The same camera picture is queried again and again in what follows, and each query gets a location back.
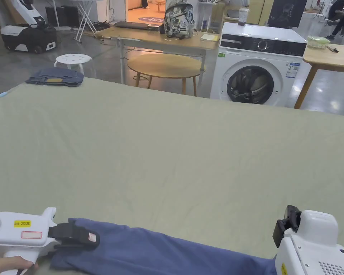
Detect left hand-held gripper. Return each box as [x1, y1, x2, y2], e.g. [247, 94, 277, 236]
[0, 207, 101, 275]

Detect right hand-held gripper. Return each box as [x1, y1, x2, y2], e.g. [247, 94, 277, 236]
[272, 204, 344, 275]

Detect dark blue garment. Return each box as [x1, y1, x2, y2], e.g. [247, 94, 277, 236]
[49, 217, 278, 275]

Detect person's left hand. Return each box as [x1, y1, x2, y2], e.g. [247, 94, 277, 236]
[0, 255, 39, 275]

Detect bed with pale green sheet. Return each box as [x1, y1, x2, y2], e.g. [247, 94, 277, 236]
[0, 77, 344, 275]

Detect folded blue jeans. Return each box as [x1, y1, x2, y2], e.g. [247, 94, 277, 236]
[25, 67, 85, 88]

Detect round white stool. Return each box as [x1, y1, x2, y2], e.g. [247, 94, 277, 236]
[54, 53, 92, 78]

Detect wooden table with green box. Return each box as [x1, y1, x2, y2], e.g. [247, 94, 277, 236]
[293, 35, 344, 110]

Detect white washing machine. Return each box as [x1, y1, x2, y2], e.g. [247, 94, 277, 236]
[209, 7, 312, 108]

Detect round wooden table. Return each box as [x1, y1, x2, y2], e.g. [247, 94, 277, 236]
[126, 53, 207, 97]

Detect white and black robot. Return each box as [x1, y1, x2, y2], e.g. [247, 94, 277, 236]
[0, 0, 58, 54]

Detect rectangular wooden table with backpack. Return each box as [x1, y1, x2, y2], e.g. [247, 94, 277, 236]
[95, 0, 222, 87]

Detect white folding stand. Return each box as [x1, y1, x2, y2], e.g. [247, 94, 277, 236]
[70, 0, 99, 44]

